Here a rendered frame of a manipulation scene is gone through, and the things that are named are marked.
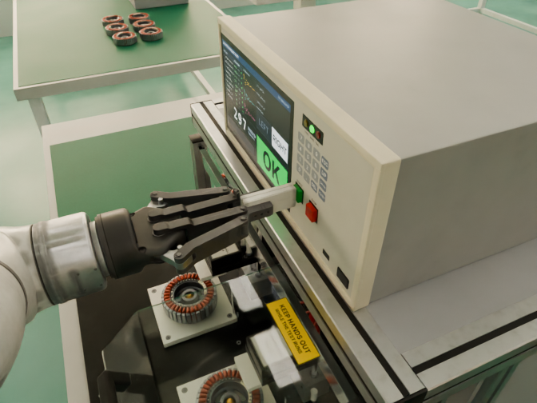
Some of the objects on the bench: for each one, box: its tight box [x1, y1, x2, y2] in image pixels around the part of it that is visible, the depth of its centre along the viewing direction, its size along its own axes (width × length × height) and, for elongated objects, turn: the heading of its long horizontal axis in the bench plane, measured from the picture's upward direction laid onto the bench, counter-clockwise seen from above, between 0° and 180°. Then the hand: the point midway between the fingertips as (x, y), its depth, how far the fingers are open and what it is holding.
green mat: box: [50, 117, 229, 221], centre depth 139 cm, size 94×61×1 cm, turn 114°
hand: (268, 201), depth 56 cm, fingers closed
